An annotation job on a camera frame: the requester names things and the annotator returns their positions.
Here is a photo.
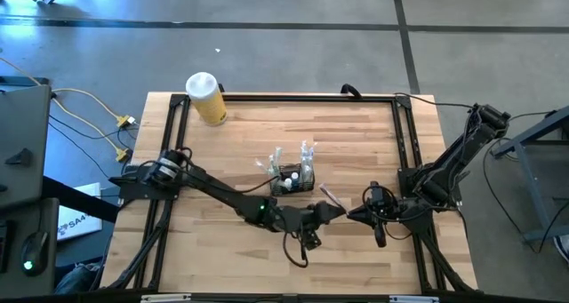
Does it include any thin black floor cable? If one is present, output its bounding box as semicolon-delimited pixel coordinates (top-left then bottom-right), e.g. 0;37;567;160
47;114;134;140

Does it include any black strap handle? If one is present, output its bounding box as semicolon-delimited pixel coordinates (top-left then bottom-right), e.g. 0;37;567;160
340;83;364;100

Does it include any grey equipment case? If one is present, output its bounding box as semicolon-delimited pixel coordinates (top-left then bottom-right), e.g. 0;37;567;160
0;84;53;209

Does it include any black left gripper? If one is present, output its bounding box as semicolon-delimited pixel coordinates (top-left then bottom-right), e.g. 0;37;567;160
293;201;348;251

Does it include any white printed box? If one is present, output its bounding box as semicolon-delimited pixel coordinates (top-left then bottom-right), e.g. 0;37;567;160
56;181;104;242

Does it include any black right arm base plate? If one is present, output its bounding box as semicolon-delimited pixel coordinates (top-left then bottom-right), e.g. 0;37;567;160
397;167;463;205

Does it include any yellow cable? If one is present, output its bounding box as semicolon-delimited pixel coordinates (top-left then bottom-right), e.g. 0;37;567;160
51;87;137;129
52;99;132;163
0;56;42;86

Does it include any dark side desk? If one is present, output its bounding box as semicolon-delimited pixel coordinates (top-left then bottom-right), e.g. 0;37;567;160
0;197;60;298

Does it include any blue toothbrush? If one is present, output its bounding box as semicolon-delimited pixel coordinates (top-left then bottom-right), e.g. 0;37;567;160
300;139;310;179

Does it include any black wire caddy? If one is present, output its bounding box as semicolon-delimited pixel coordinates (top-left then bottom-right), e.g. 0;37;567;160
269;162;317;197

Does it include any black keyboard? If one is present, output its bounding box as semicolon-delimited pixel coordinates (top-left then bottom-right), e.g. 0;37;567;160
0;220;13;275

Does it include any yellow wipes canister white lid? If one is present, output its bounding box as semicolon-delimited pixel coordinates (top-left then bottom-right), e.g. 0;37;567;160
185;71;228;127

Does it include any black cart cable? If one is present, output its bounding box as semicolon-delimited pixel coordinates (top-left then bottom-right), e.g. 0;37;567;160
506;110;559;122

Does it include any white table bracket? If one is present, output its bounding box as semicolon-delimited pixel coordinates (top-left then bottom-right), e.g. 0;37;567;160
389;295;440;303
140;293;192;303

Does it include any black diagonal beam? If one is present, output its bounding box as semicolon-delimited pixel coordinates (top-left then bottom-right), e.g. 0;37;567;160
41;176;122;224

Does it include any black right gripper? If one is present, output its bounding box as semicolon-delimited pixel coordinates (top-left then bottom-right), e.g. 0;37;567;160
347;182;404;249

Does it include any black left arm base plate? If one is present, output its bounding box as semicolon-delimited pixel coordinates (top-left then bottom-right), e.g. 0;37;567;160
108;163;179;202

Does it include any looped black floor cable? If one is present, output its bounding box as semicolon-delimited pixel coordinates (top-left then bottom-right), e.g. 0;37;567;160
482;138;569;255

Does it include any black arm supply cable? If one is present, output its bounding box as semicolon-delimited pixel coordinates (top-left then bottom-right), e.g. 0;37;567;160
393;92;479;111

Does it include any pale toothbrush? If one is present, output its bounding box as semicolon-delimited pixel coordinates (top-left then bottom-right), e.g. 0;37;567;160
306;141;317;179

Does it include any blue-grey metal cart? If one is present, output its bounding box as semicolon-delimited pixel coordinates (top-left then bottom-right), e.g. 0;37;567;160
491;105;569;244

